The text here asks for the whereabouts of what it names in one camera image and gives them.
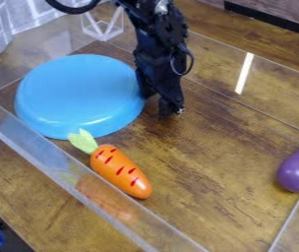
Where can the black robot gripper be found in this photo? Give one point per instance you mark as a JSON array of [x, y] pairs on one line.
[[160, 70]]

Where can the blue upturned bowl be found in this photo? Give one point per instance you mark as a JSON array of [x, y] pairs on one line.
[[83, 91]]

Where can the orange toy carrot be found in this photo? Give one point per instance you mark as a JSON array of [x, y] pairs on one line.
[[114, 165]]

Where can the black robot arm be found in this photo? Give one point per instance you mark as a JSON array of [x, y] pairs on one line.
[[161, 27]]

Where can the white curtain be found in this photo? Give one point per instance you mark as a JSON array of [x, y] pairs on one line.
[[22, 15]]

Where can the clear acrylic enclosure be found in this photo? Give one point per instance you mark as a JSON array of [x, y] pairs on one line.
[[210, 158]]

